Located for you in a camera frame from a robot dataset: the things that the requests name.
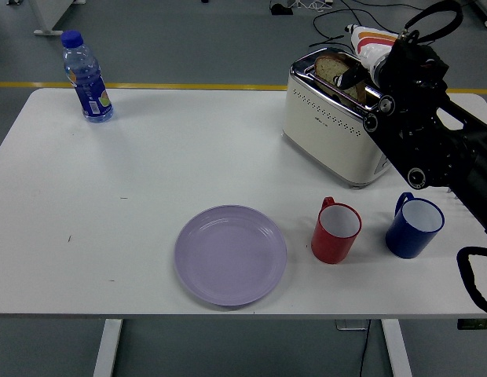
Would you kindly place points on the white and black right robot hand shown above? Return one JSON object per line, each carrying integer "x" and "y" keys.
{"x": 375, "y": 43}

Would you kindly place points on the slice of bread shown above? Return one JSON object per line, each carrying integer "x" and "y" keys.
{"x": 330, "y": 68}

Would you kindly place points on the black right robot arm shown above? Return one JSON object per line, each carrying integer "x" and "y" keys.
{"x": 424, "y": 129}

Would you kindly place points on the purple plate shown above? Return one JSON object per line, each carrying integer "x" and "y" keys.
{"x": 229, "y": 255}

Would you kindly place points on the cream and chrome toaster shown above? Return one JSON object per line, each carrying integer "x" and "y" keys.
{"x": 326, "y": 133}

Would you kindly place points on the white background desk foot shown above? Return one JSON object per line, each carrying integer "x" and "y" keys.
{"x": 486, "y": 12}

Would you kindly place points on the blue mug white inside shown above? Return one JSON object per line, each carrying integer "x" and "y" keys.
{"x": 404, "y": 239}

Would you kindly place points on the red mug white inside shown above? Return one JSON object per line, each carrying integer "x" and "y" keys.
{"x": 330, "y": 245}

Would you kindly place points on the clear water bottle blue label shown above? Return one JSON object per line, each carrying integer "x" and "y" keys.
{"x": 88, "y": 90}

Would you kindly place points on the black under-table control box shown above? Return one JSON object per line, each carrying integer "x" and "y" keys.
{"x": 475, "y": 324}

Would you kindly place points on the white table leg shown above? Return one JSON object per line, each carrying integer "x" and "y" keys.
{"x": 108, "y": 349}
{"x": 396, "y": 349}

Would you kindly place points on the clear under-table bracket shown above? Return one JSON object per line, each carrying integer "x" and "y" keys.
{"x": 351, "y": 324}

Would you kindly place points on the white background desk frame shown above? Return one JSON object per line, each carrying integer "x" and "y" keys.
{"x": 40, "y": 17}

